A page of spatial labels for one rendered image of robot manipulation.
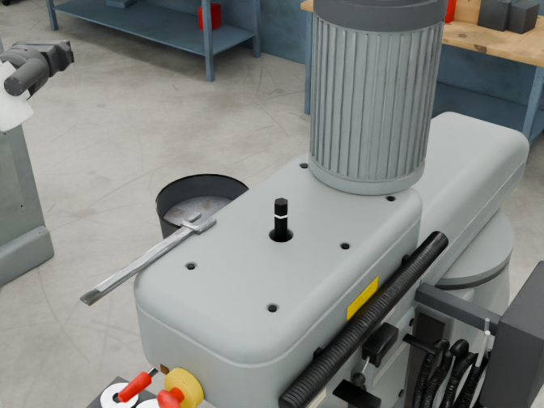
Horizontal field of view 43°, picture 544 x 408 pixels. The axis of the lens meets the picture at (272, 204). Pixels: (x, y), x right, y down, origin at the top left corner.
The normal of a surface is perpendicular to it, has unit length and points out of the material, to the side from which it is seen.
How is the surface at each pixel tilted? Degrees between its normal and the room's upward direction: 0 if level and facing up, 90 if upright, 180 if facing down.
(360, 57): 90
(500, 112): 0
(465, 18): 90
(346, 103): 90
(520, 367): 90
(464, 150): 0
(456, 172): 0
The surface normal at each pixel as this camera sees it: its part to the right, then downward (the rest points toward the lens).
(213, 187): -0.08, 0.52
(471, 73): -0.60, 0.46
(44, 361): 0.00, -0.82
